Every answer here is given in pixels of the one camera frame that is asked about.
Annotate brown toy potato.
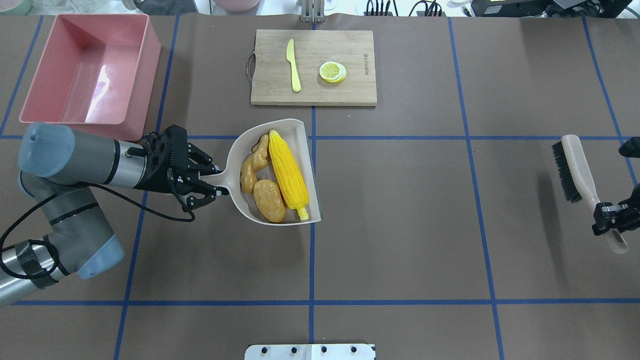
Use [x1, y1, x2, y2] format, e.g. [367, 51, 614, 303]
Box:
[253, 179, 287, 223]

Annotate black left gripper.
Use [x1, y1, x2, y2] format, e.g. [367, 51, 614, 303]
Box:
[131, 125, 230, 211]

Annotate yellow plastic knife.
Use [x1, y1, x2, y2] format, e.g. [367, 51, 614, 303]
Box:
[285, 38, 302, 93]

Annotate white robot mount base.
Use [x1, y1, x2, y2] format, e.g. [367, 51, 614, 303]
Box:
[244, 342, 377, 360]

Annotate dark grey cloth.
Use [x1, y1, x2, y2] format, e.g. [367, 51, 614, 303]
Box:
[133, 0, 198, 16]

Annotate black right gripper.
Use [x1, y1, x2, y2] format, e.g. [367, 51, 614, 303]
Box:
[592, 136, 640, 236]

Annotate aluminium frame post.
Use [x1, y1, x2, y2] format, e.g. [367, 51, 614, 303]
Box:
[296, 0, 326, 24]

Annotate pink bowl with ice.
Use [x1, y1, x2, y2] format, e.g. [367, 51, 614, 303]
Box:
[212, 0, 261, 13]

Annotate tan toy ginger root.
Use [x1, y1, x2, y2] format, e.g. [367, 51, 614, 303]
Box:
[240, 133, 270, 194]

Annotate yellow lemon slice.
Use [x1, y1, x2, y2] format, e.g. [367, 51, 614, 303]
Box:
[318, 61, 347, 84]

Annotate yellow toy corn cob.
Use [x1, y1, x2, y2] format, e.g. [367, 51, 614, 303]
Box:
[268, 129, 310, 221]

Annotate pink plastic bin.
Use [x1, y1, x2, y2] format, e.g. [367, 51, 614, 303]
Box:
[19, 13, 162, 141]

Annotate wooden cutting board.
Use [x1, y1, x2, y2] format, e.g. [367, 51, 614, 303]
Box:
[250, 29, 378, 107]

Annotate beige plastic dustpan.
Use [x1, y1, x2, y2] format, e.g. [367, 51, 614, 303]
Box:
[201, 118, 322, 226]

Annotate beige brush black bristles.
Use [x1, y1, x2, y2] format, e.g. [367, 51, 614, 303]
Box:
[551, 134, 629, 255]

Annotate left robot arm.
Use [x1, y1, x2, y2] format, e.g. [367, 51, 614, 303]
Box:
[1, 123, 229, 306]

